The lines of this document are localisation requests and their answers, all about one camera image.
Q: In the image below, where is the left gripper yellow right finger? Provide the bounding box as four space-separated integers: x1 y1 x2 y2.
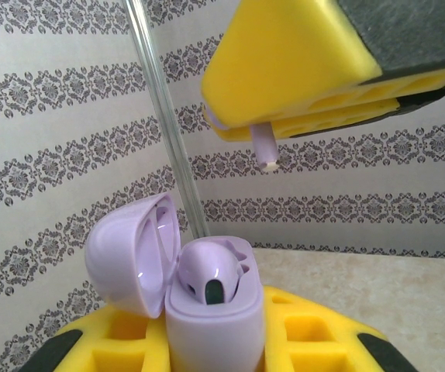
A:
261 285 422 372

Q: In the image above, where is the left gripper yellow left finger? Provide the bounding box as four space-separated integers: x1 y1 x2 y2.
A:
19 304 174 372

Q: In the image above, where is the purple earbud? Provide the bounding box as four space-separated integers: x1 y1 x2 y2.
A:
175 240 251 307
205 112 279 174

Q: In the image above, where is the purple round charging case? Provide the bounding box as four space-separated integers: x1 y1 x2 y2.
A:
85 193 267 372

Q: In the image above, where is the aluminium frame post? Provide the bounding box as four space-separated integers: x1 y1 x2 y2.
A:
123 0 212 237

